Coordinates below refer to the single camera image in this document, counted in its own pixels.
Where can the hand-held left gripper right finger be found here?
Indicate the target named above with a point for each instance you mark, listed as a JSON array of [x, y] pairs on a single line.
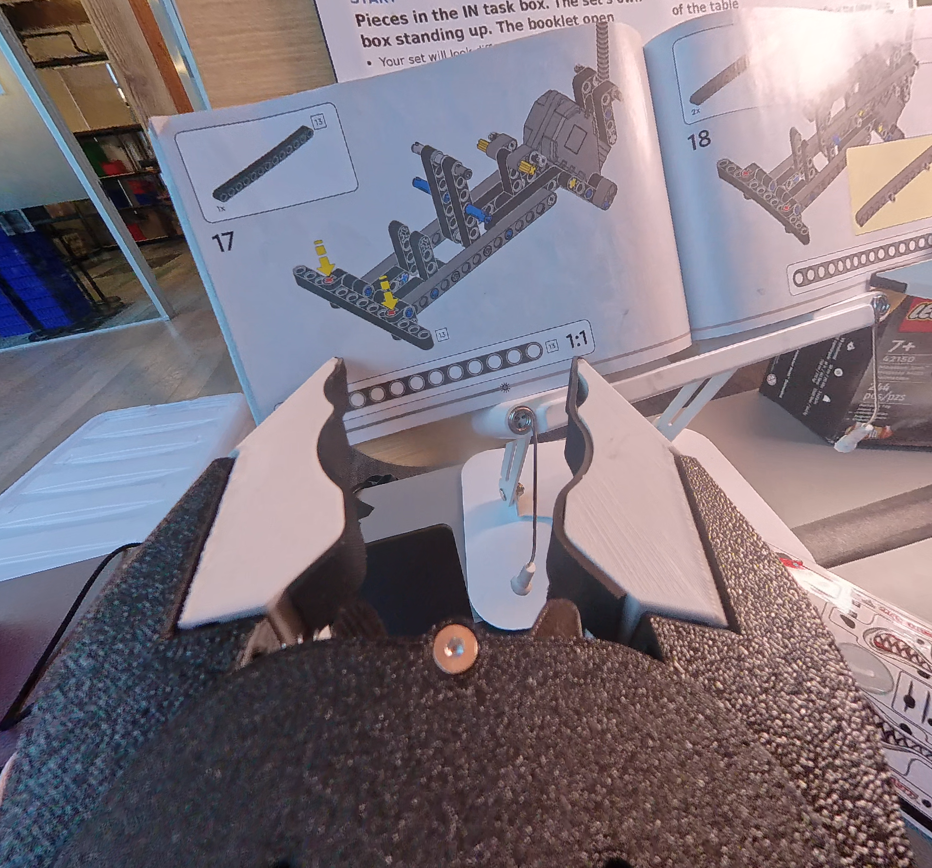
[[641, 519]]

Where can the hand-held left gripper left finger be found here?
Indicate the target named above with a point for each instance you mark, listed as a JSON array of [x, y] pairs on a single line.
[[270, 519]]

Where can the instruction booklet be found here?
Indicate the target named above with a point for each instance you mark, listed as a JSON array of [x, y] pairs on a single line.
[[437, 300]]

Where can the printed task sheet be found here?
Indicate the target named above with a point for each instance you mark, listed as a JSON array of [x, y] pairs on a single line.
[[481, 2]]

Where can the book stand with white base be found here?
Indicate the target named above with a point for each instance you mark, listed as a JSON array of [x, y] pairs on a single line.
[[503, 548]]

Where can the white plastic storage box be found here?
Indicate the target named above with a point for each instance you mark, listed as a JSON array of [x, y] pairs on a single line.
[[102, 482]]

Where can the black toy set box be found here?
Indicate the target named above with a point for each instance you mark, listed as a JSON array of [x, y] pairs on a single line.
[[874, 373]]

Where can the sticker sheet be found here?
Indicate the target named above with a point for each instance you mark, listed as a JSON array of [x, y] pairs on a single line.
[[874, 664]]

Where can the shelf with coloured bins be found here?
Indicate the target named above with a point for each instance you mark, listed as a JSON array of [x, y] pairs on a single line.
[[58, 257]]

